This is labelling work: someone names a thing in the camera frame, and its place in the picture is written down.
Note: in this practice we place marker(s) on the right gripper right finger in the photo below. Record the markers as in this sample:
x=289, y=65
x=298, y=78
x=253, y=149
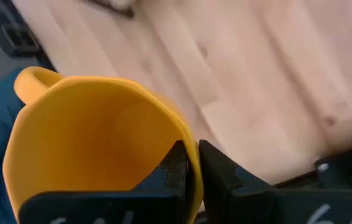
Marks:
x=241, y=199

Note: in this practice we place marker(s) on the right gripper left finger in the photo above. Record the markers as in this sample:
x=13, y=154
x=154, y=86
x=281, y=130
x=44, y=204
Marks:
x=163, y=199

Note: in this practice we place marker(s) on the orange ceramic mug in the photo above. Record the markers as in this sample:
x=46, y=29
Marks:
x=86, y=133

